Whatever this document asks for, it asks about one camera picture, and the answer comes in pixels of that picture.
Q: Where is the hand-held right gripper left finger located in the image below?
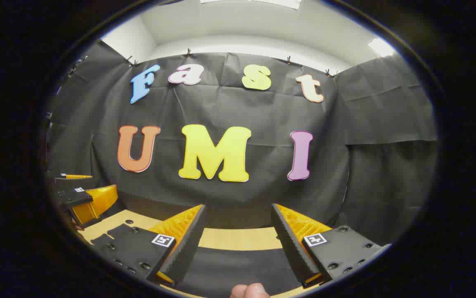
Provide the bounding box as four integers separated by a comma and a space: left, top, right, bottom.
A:
90, 204, 208, 287

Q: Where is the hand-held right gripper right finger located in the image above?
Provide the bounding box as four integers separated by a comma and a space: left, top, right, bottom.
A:
270, 203, 392, 289

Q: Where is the black backdrop cloth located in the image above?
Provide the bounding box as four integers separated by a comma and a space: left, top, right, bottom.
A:
47, 41, 439, 249

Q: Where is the ceiling light panel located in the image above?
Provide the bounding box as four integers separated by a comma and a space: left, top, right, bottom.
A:
368, 38, 395, 57

